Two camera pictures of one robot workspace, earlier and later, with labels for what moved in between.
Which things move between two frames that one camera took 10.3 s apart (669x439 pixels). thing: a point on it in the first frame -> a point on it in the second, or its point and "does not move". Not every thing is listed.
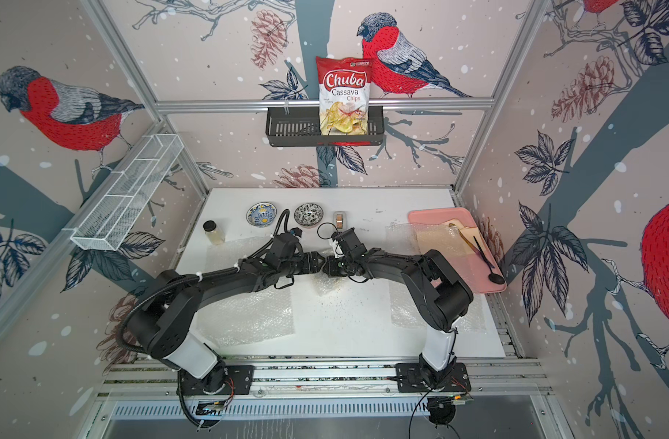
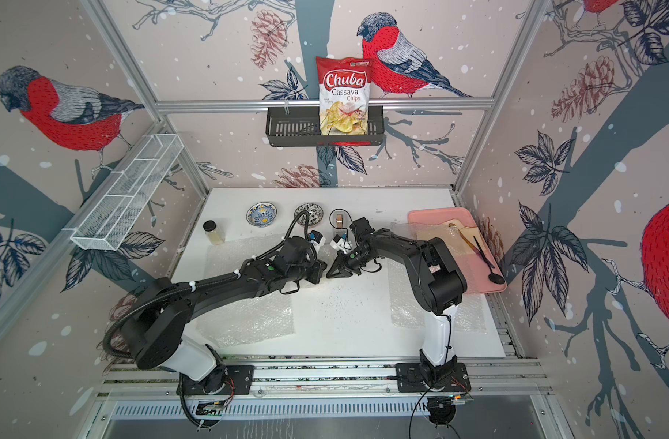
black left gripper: [308, 268] does not move
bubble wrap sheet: [407, 315] does not move
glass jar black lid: [211, 230] does not move
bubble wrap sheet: [324, 285] -> [327, 253]
